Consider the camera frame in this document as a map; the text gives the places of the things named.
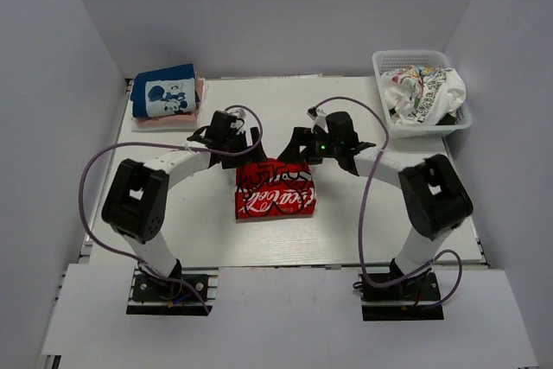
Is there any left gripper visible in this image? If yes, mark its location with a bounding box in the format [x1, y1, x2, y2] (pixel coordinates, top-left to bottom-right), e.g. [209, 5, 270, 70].
[222, 127, 268, 169]

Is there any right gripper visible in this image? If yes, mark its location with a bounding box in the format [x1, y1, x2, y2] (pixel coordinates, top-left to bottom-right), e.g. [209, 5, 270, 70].
[278, 126, 342, 164]

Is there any white t-shirt red print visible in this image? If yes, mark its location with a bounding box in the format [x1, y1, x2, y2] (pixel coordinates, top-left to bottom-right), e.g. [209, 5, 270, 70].
[234, 159, 317, 220]

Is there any white cartoon print t-shirt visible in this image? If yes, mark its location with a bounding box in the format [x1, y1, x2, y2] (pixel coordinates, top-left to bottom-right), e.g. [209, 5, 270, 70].
[380, 66, 467, 126]

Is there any dark green t-shirt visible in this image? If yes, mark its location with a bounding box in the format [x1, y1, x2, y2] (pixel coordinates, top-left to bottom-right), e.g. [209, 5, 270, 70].
[437, 113, 456, 126]

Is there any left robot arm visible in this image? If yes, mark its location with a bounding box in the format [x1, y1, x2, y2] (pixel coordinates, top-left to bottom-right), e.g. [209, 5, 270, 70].
[101, 105, 264, 299]

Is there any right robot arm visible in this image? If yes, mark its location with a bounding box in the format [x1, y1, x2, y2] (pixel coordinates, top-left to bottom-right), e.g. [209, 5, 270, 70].
[277, 109, 474, 299]

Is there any folded pink t-shirt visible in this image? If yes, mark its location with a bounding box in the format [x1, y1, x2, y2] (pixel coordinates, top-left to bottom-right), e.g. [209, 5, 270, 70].
[131, 77, 207, 129]

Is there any folded blue t-shirt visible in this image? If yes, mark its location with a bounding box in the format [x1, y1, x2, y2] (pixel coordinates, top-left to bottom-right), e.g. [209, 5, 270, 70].
[130, 63, 200, 118]

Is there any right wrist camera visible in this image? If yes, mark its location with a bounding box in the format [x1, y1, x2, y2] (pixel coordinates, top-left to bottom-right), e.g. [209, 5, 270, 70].
[307, 106, 327, 131]

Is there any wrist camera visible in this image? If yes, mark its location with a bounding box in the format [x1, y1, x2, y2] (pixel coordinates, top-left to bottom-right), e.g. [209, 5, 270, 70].
[307, 106, 327, 131]
[230, 109, 246, 131]

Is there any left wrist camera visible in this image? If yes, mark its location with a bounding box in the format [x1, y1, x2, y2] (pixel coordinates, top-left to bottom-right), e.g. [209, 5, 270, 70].
[230, 109, 246, 131]

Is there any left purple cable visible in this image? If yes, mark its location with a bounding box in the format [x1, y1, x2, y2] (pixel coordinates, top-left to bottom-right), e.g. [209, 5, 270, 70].
[79, 104, 263, 314]

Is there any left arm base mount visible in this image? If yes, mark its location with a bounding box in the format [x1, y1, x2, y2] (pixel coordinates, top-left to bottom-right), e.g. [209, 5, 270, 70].
[126, 267, 219, 316]

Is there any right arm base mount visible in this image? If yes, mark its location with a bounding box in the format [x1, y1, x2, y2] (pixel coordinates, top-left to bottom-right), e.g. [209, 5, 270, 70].
[353, 270, 444, 321]

